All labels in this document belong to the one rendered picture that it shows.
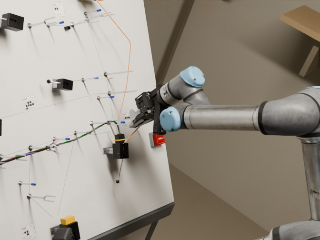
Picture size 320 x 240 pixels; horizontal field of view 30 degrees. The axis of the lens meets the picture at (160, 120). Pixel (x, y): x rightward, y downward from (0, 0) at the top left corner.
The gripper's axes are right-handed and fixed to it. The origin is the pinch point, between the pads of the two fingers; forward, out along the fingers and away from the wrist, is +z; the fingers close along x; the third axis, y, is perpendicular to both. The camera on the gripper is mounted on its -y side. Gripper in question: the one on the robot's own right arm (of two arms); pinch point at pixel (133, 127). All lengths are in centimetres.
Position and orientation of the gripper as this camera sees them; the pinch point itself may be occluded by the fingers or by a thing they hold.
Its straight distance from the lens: 216.2
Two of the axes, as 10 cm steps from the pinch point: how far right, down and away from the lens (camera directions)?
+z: -6.5, 4.5, 6.2
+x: -6.9, 0.2, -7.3
